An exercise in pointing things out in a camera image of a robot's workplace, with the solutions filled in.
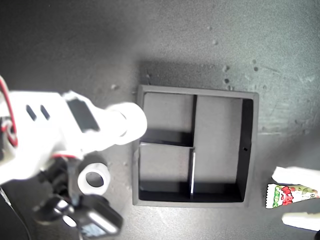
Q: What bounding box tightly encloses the green red snack bar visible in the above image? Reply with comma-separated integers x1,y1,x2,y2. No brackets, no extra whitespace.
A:
264,183,320,210

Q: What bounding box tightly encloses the white tape roll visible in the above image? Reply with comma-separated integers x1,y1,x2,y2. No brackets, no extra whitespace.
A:
77,162,111,197
117,101,148,146

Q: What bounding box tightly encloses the black compartment tray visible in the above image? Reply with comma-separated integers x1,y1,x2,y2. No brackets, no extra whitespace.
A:
131,84,260,209

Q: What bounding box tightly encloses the thin black white cable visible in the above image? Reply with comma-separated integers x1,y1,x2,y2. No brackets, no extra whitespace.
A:
0,186,33,240

